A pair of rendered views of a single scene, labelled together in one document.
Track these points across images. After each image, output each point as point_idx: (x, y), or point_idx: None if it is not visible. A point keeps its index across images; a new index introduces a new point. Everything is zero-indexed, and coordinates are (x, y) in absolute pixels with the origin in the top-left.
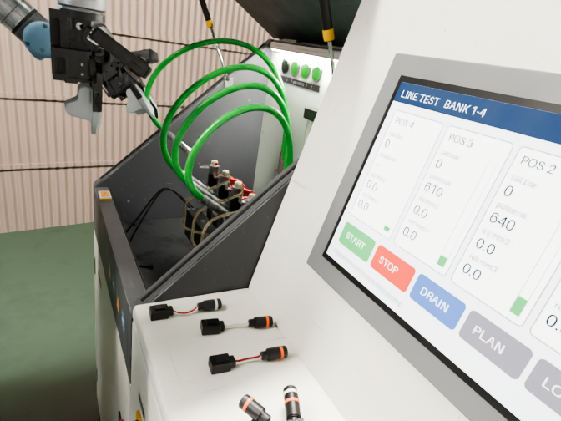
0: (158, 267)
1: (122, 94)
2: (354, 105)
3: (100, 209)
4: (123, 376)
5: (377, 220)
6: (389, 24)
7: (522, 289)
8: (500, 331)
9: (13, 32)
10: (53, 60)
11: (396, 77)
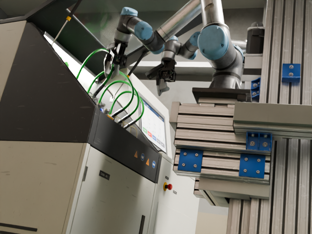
0: None
1: (114, 62)
2: (134, 99)
3: (119, 125)
4: (149, 190)
5: (146, 125)
6: (134, 82)
7: (158, 133)
8: (158, 139)
9: (165, 42)
10: (175, 76)
11: (139, 96)
